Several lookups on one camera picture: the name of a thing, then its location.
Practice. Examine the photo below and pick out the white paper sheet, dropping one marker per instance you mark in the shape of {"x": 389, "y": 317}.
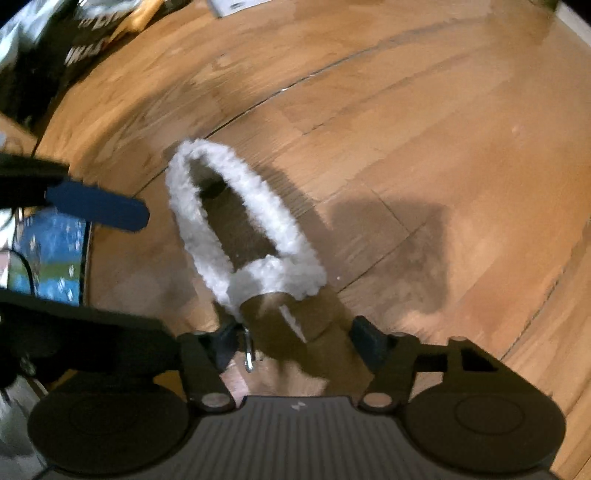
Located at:
{"x": 231, "y": 7}

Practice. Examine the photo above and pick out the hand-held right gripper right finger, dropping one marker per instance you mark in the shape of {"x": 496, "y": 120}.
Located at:
{"x": 367, "y": 342}

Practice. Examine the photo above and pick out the tan fur-lined slipper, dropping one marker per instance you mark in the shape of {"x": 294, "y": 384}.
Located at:
{"x": 277, "y": 325}

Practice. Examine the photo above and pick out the dark printed bag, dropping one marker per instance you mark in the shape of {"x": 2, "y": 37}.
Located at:
{"x": 51, "y": 50}

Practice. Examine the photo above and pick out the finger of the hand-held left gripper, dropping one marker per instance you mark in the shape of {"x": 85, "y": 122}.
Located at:
{"x": 92, "y": 339}
{"x": 99, "y": 208}

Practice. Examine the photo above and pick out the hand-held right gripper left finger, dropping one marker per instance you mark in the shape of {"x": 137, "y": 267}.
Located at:
{"x": 228, "y": 344}

